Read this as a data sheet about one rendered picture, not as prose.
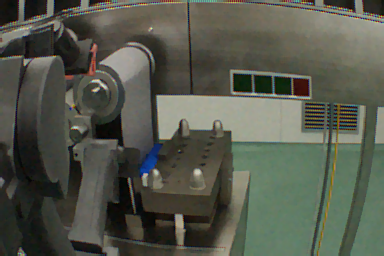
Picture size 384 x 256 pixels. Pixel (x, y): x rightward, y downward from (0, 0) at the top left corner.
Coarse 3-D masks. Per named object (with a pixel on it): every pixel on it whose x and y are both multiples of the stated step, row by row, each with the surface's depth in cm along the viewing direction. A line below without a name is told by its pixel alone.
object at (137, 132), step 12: (144, 96) 127; (132, 108) 117; (144, 108) 128; (132, 120) 118; (144, 120) 128; (132, 132) 118; (144, 132) 128; (132, 144) 118; (144, 144) 129; (144, 156) 129; (132, 180) 118
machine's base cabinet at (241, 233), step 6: (246, 198) 144; (246, 204) 148; (246, 210) 149; (246, 216) 150; (246, 222) 155; (240, 228) 134; (246, 228) 156; (240, 234) 138; (240, 240) 139; (234, 246) 118; (240, 246) 143; (234, 252) 123; (240, 252) 148
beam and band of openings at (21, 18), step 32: (0, 0) 140; (32, 0) 145; (64, 0) 144; (96, 0) 142; (128, 0) 133; (160, 0) 132; (192, 0) 130; (224, 0) 128; (256, 0) 126; (320, 0) 121; (352, 0) 122
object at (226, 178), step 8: (224, 160) 128; (232, 160) 132; (224, 168) 124; (232, 168) 132; (224, 176) 125; (232, 176) 135; (224, 184) 126; (232, 184) 135; (224, 192) 126; (224, 200) 127
